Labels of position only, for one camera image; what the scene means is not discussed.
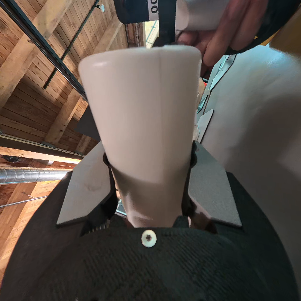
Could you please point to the silver air duct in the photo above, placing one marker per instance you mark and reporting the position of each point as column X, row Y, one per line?
column 30, row 175

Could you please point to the clear document sleeve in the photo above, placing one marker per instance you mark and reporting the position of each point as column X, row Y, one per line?
column 222, row 70

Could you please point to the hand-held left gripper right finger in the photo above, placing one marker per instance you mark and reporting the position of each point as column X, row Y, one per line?
column 211, row 190

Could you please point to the person's right hand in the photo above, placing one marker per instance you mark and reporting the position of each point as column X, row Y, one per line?
column 235, row 28

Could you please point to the yellow plastic bin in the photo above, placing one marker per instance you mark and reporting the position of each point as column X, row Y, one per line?
column 287, row 35

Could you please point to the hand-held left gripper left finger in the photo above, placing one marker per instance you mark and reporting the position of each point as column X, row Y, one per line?
column 87, row 188

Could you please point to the black ceiling rail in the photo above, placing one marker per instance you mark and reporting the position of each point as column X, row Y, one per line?
column 42, row 47

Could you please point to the black board on white stand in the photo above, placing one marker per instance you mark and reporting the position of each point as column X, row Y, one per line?
column 88, row 124

